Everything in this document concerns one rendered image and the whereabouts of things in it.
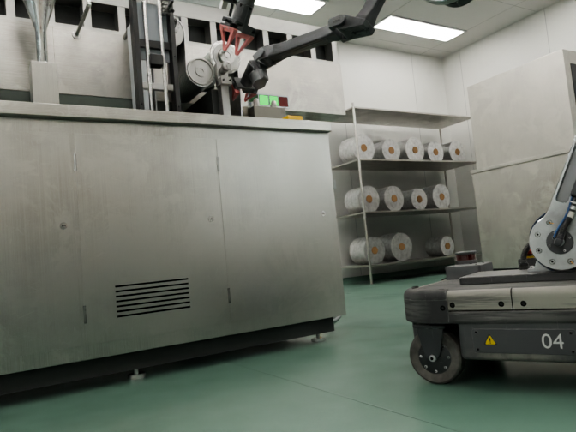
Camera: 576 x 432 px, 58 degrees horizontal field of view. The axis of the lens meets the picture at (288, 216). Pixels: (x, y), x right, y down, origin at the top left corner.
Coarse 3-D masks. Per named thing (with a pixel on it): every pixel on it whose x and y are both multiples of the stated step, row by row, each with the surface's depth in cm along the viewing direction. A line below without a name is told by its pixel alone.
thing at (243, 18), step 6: (240, 6) 165; (246, 6) 165; (234, 12) 167; (240, 12) 165; (246, 12) 166; (222, 18) 166; (228, 18) 165; (234, 18) 166; (240, 18) 166; (246, 18) 167; (240, 24) 166; (246, 24) 167; (252, 30) 171
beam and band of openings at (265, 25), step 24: (0, 0) 222; (72, 0) 231; (96, 0) 235; (120, 0) 241; (72, 24) 236; (96, 24) 241; (120, 24) 240; (192, 24) 265; (216, 24) 268; (264, 24) 280; (288, 24) 289; (336, 48) 305
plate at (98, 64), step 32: (0, 32) 213; (32, 32) 219; (64, 32) 226; (96, 32) 233; (0, 64) 212; (64, 64) 225; (96, 64) 232; (128, 64) 239; (288, 64) 285; (320, 64) 296; (96, 96) 230; (128, 96) 237; (160, 96) 245; (288, 96) 283; (320, 96) 294
